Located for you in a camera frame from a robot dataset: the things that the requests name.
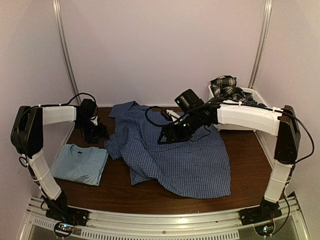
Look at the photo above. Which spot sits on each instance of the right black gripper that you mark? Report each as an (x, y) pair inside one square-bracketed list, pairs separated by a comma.
[(176, 136)]

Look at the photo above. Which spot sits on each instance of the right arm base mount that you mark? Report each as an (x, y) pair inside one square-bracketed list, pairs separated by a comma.
[(262, 218)]

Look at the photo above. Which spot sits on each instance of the dark plaid shirt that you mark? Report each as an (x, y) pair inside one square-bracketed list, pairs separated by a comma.
[(225, 87)]

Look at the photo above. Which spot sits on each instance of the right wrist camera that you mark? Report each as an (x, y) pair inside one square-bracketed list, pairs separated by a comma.
[(170, 115)]

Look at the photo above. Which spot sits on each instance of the right aluminium frame post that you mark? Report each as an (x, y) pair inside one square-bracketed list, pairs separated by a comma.
[(264, 30)]

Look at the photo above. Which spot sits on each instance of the left aluminium frame post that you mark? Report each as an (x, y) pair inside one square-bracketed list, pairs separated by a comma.
[(64, 49)]

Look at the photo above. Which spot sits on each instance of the blue dotted shirt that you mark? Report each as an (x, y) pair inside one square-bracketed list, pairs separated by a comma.
[(199, 168)]

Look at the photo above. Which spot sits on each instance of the aluminium frame post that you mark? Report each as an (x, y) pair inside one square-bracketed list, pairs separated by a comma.
[(64, 49), (264, 30)]

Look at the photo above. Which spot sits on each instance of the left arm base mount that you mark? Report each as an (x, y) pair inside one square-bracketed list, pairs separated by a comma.
[(67, 222)]

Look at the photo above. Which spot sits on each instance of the light blue printed t-shirt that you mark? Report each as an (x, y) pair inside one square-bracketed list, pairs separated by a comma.
[(83, 165)]

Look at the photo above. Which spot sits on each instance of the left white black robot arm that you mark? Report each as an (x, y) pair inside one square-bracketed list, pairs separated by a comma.
[(27, 136)]

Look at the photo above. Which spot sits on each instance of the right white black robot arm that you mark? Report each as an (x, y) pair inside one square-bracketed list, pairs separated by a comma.
[(279, 122)]

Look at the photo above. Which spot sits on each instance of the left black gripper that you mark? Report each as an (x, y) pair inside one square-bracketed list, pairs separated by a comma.
[(102, 133)]

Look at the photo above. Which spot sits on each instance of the white plastic laundry basket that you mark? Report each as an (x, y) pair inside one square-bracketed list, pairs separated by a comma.
[(236, 116)]

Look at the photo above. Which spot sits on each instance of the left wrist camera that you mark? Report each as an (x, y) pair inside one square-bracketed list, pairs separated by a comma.
[(95, 120)]

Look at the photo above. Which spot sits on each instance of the front aluminium frame rail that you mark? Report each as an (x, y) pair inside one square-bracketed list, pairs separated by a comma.
[(105, 225)]

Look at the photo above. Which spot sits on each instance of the navy blue garment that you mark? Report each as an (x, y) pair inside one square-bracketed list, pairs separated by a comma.
[(259, 105)]

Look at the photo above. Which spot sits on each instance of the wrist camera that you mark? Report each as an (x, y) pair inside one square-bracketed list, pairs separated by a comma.
[(95, 120), (170, 115)]

